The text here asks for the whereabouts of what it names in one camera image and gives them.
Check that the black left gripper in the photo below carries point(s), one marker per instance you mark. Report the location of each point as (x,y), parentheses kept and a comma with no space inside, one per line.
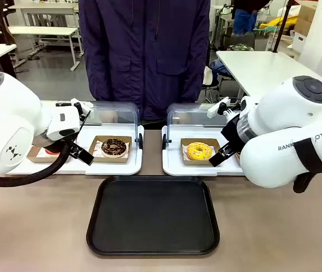
(56,145)

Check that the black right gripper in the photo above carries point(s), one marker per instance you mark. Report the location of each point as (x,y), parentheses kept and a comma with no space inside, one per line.
(234,133)

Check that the yellow sprinkled donut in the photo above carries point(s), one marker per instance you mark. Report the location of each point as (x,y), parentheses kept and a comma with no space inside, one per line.
(199,151)

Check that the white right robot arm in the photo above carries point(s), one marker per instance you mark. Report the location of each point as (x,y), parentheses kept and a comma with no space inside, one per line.
(285,113)

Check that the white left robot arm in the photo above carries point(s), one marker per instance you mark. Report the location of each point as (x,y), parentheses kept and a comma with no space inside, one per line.
(8,113)

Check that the chocolate donut in box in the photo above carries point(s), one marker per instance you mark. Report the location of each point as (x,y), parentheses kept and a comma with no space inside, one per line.
(95,153)

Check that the red glazed donut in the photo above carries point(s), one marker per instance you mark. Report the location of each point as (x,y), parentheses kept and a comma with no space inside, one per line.
(51,153)

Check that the chocolate glazed donut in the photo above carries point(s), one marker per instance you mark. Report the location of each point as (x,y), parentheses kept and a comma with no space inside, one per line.
(115,148)

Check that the red donut in box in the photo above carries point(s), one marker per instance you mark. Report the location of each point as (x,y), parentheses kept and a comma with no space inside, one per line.
(40,158)

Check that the black plastic serving tray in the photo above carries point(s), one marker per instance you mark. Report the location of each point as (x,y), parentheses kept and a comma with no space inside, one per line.
(152,215)

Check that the person's right hand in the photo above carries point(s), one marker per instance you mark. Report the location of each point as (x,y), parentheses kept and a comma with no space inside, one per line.
(108,116)

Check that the white display case base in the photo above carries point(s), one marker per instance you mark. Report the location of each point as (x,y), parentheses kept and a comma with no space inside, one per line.
(112,168)
(175,167)

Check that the clear display case lid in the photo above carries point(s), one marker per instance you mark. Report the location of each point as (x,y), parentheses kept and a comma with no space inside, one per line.
(121,113)
(186,114)

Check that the black office chair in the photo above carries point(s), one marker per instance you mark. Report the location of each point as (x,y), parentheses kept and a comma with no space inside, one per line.
(216,76)

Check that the white table with black pole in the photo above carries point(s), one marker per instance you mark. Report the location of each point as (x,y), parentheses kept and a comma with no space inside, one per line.
(251,68)

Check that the colourful patterned bag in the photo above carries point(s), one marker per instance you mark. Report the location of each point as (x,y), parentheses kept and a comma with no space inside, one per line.
(240,47)

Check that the person in navy jacket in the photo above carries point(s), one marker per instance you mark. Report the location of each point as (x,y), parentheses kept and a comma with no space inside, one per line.
(143,56)

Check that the white desk with white legs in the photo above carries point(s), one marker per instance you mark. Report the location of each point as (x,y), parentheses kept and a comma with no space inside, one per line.
(44,31)

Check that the person in blue jeans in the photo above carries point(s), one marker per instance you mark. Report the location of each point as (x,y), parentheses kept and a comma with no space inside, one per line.
(244,20)

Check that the white cardboard box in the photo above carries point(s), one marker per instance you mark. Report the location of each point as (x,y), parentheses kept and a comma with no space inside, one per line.
(299,42)

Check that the black vertical pole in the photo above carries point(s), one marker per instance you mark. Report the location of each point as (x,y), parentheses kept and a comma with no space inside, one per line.
(282,25)

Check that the yellow bag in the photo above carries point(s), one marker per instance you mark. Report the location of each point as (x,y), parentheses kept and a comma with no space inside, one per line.
(283,22)

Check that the white desk in background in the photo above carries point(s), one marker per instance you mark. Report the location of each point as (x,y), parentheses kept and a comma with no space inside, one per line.
(47,7)

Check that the brown cardboard box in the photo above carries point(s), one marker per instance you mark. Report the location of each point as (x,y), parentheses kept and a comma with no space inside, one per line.
(306,17)

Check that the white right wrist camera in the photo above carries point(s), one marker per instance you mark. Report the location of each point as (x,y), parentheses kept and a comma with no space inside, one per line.
(216,109)

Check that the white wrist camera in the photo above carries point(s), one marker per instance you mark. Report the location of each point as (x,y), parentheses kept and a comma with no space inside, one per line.
(85,107)
(216,109)

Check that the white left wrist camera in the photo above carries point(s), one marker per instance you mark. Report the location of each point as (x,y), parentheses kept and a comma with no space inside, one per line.
(85,107)

